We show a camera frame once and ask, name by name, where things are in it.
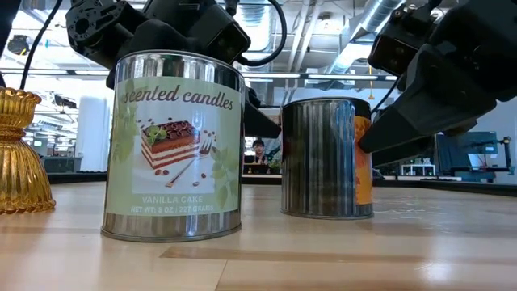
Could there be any vanilla cake scented candle tin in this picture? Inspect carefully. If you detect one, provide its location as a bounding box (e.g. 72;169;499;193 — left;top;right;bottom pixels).
100;49;246;243

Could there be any amber ribbed glass candle holder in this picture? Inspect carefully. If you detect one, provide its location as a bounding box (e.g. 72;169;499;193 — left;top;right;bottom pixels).
0;86;57;215

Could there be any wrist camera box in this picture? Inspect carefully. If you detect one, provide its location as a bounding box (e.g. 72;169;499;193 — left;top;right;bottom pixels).
183;2;252;65
367;7;439;78

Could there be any person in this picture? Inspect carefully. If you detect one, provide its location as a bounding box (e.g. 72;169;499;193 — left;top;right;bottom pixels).
250;138;270;167

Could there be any thin black cable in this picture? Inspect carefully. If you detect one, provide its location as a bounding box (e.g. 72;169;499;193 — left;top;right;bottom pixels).
19;0;64;91

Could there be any orange label candle tin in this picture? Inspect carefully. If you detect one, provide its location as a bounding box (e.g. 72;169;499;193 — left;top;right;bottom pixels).
280;96;375;221

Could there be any silver ceiling air duct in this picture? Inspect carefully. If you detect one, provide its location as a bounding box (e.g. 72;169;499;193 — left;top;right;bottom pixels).
322;0;405;78

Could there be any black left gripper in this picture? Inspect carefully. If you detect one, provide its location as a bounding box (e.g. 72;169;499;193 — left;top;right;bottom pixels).
105;0;221;89

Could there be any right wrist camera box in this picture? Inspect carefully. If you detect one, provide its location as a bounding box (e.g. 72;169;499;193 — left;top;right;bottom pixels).
367;7;439;78

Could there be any white round column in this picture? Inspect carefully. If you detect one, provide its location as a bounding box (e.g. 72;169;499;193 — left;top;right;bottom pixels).
76;95;111;173

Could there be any black ceiling lamp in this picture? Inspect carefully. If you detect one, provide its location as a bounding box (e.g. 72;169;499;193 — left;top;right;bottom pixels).
6;34;32;57

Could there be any blue partition screen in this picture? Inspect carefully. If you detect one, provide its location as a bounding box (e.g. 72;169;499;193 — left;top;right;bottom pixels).
435;131;498;173

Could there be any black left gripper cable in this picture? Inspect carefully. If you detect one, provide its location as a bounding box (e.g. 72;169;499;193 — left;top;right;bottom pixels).
236;0;288;68

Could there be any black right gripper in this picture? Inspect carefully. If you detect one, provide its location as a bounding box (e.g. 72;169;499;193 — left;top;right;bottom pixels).
357;40;498;167

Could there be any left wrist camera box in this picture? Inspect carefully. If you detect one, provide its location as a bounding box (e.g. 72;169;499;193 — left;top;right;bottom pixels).
183;2;252;65

